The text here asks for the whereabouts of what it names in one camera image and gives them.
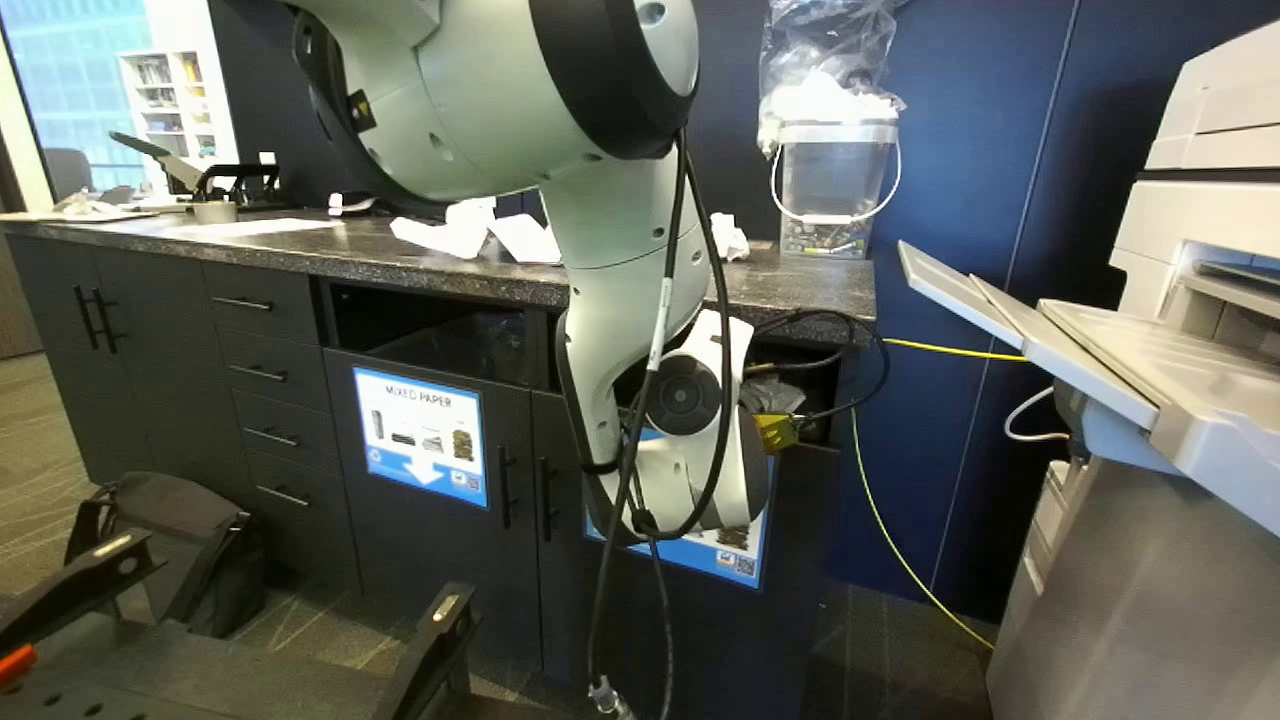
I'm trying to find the clear plastic bucket with bag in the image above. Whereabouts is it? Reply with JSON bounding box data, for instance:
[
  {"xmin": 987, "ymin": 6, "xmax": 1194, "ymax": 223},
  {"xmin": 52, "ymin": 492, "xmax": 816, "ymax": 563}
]
[{"xmin": 755, "ymin": 0, "xmax": 903, "ymax": 256}]

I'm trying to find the black bin door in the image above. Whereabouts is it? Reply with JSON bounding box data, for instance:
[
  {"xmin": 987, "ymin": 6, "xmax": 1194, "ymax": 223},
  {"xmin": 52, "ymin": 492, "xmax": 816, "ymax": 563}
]
[
  {"xmin": 323, "ymin": 353, "xmax": 539, "ymax": 676},
  {"xmin": 528, "ymin": 398, "xmax": 838, "ymax": 720}
]

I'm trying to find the large white printer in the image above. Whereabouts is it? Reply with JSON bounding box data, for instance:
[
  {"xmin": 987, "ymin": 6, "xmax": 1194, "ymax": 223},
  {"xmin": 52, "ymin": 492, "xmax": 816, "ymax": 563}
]
[{"xmin": 896, "ymin": 20, "xmax": 1280, "ymax": 720}]

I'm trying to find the blue mixed paper sign right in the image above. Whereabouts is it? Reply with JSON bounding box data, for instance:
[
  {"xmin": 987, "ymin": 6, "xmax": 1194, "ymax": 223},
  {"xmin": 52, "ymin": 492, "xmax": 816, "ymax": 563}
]
[{"xmin": 620, "ymin": 432, "xmax": 768, "ymax": 588}]

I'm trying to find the blue mixed paper sign left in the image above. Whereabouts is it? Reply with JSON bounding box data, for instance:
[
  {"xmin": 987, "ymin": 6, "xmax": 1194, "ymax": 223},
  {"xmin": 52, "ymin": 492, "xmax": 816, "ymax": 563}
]
[{"xmin": 352, "ymin": 366, "xmax": 486, "ymax": 510}]

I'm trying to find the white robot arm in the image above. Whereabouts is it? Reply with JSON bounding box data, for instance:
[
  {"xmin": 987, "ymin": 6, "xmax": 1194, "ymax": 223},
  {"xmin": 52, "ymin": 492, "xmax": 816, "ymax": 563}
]
[{"xmin": 288, "ymin": 0, "xmax": 764, "ymax": 539}]

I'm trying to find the blue mixed paper sign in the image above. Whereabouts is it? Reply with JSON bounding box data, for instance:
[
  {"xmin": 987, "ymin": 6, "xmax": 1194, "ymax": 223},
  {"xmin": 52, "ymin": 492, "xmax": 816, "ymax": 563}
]
[
  {"xmin": 352, "ymin": 366, "xmax": 486, "ymax": 510},
  {"xmin": 620, "ymin": 432, "xmax": 768, "ymax": 588}
]

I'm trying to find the yellow cable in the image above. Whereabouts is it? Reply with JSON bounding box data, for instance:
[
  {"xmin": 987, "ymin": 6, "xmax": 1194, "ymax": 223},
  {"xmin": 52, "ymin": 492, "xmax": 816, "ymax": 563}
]
[{"xmin": 755, "ymin": 333, "xmax": 1035, "ymax": 655}]

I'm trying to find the white tissue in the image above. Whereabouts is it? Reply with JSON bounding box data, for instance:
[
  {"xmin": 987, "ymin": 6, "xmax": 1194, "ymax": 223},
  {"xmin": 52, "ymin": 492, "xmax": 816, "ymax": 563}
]
[
  {"xmin": 713, "ymin": 213, "xmax": 749, "ymax": 260},
  {"xmin": 390, "ymin": 195, "xmax": 561, "ymax": 266}
]

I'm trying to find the right black bin door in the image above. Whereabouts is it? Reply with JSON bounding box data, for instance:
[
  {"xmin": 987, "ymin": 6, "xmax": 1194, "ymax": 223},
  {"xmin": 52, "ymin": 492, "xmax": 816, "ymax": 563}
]
[{"xmin": 528, "ymin": 398, "xmax": 838, "ymax": 720}]

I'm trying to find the left black bin door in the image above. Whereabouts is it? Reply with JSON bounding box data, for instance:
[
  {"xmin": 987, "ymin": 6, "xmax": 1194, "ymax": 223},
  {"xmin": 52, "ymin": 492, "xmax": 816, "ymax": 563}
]
[{"xmin": 323, "ymin": 353, "xmax": 539, "ymax": 676}]

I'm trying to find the dark drawer cabinet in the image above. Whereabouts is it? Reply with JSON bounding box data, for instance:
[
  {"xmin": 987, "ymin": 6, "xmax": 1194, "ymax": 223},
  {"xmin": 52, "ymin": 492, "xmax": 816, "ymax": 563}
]
[{"xmin": 205, "ymin": 268, "xmax": 360, "ymax": 602}]

